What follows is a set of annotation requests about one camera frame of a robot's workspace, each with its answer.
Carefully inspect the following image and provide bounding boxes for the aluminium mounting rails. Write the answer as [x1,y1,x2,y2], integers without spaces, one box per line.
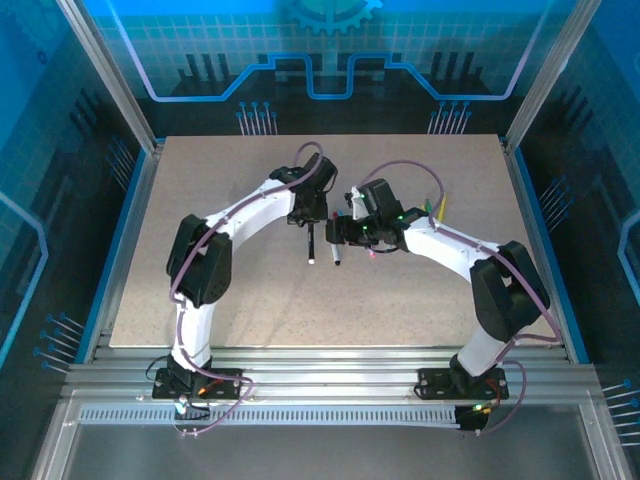
[62,347,609,401]

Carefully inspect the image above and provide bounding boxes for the blue table edge trim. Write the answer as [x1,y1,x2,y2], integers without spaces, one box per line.
[74,137,166,364]
[509,142,591,364]

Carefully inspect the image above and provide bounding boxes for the grey metal panel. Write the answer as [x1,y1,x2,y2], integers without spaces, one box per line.
[29,394,631,480]

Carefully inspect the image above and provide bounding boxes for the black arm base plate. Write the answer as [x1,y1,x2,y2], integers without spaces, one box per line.
[151,366,245,401]
[416,367,510,401]

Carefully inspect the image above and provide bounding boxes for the purple camera cable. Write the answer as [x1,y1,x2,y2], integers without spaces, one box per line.
[355,158,564,439]
[169,141,325,441]

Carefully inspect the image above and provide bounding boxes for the slotted grey cable duct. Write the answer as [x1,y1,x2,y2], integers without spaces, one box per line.
[77,405,461,426]

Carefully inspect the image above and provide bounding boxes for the aluminium frame post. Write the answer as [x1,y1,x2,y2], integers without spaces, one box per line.
[502,0,604,154]
[54,0,166,154]

